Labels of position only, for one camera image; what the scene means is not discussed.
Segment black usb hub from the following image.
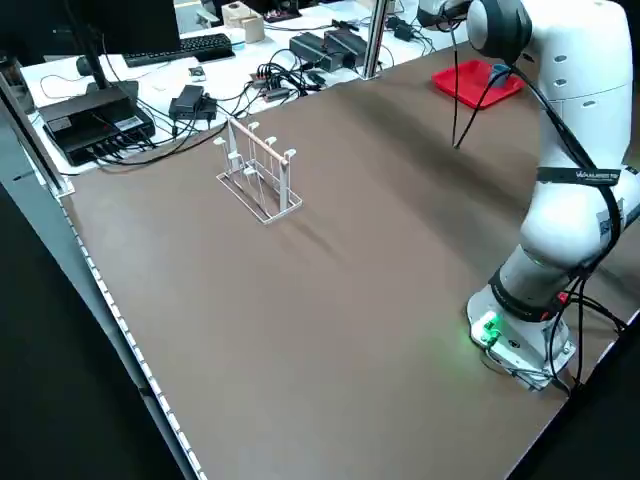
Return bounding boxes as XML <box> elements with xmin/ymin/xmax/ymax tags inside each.
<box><xmin>249</xmin><ymin>69</ymin><xmax>294</xmax><ymax>104</ymax></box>

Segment small black adapter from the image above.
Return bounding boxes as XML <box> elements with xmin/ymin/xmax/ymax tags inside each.
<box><xmin>391</xmin><ymin>16</ymin><xmax>417</xmax><ymax>43</ymax></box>

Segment white wire cup rack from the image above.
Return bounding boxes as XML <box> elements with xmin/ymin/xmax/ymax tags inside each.
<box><xmin>212</xmin><ymin>115</ymin><xmax>304</xmax><ymax>227</ymax></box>

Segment wooden box with hole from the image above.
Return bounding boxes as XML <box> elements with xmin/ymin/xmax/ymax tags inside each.
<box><xmin>220</xmin><ymin>1</ymin><xmax>251</xmax><ymax>28</ymax></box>

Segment black arm cable with connector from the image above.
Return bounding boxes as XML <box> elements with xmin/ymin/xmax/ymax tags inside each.
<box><xmin>450</xmin><ymin>22</ymin><xmax>624</xmax><ymax>251</ymax></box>

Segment aluminium frame post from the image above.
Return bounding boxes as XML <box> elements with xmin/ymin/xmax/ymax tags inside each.
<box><xmin>362</xmin><ymin>0</ymin><xmax>390</xmax><ymax>81</ymax></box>

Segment black computer monitor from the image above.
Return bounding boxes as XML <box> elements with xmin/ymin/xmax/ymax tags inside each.
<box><xmin>0</xmin><ymin>0</ymin><xmax>181</xmax><ymax>104</ymax></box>

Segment plain beige box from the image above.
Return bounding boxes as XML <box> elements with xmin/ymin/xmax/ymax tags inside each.
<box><xmin>242</xmin><ymin>15</ymin><xmax>266</xmax><ymax>44</ymax></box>

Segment black power adapter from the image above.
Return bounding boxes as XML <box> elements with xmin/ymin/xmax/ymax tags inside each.
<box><xmin>169</xmin><ymin>84</ymin><xmax>219</xmax><ymax>125</ymax></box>

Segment black dock box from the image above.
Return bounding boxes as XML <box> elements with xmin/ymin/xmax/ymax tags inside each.
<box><xmin>38</xmin><ymin>88</ymin><xmax>158</xmax><ymax>168</ymax></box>

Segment black keyboard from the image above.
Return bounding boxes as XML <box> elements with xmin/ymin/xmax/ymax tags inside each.
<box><xmin>123</xmin><ymin>32</ymin><xmax>236</xmax><ymax>68</ymax></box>

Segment black base cables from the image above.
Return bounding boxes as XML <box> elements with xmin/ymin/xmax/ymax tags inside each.
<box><xmin>542</xmin><ymin>269</ymin><xmax>630</xmax><ymax>407</ymax></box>

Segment aluminium frame rail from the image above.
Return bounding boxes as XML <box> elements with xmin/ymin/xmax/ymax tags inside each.
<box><xmin>0</xmin><ymin>69</ymin><xmax>76</xmax><ymax>197</ymax></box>

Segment red plastic tray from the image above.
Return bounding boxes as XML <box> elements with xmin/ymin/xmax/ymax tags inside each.
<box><xmin>431</xmin><ymin>57</ymin><xmax>528</xmax><ymax>111</ymax></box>

